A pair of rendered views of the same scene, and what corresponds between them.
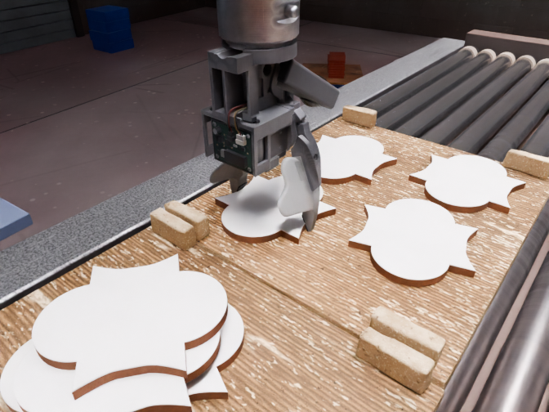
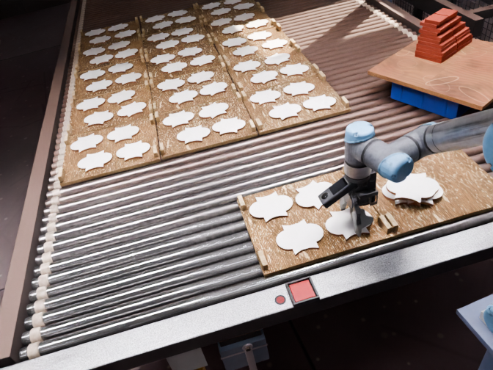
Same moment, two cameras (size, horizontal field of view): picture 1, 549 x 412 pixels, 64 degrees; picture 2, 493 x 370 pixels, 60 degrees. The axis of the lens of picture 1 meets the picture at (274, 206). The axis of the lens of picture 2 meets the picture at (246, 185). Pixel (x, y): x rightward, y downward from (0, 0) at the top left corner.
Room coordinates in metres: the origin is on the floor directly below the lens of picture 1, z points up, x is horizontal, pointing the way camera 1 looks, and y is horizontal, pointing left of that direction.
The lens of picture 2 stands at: (1.32, 0.41, 1.95)
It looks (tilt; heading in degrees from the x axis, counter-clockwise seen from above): 41 degrees down; 223
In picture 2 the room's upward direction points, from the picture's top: 10 degrees counter-clockwise
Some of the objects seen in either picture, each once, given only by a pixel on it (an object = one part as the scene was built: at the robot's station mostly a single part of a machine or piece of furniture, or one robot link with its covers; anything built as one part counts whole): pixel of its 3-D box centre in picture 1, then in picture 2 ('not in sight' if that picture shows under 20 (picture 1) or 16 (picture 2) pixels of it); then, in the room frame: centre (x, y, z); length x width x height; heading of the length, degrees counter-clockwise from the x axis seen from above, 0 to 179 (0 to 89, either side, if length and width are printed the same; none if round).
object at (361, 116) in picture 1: (359, 115); (263, 260); (0.72, -0.15, 0.95); 0.06 x 0.02 x 0.03; 51
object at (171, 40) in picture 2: not in sight; (175, 38); (-0.46, -1.65, 0.94); 0.41 x 0.35 x 0.04; 141
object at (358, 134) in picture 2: not in sight; (359, 144); (0.43, 0.02, 1.24); 0.09 x 0.08 x 0.11; 69
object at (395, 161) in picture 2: not in sight; (392, 158); (0.45, 0.12, 1.24); 0.11 x 0.11 x 0.08; 69
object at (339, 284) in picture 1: (372, 202); (309, 217); (0.48, -0.13, 0.93); 0.41 x 0.35 x 0.02; 141
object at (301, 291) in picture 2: not in sight; (301, 291); (0.73, 0.00, 0.92); 0.06 x 0.06 x 0.01; 51
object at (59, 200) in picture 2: not in sight; (282, 142); (0.14, -0.45, 0.90); 1.95 x 0.05 x 0.05; 141
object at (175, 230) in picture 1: (172, 228); (391, 222); (0.39, 0.11, 0.95); 0.06 x 0.02 x 0.03; 50
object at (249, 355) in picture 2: not in sight; (242, 343); (0.89, -0.12, 0.77); 0.14 x 0.11 x 0.18; 141
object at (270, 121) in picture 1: (256, 103); (359, 187); (0.43, 0.02, 1.08); 0.09 x 0.08 x 0.12; 141
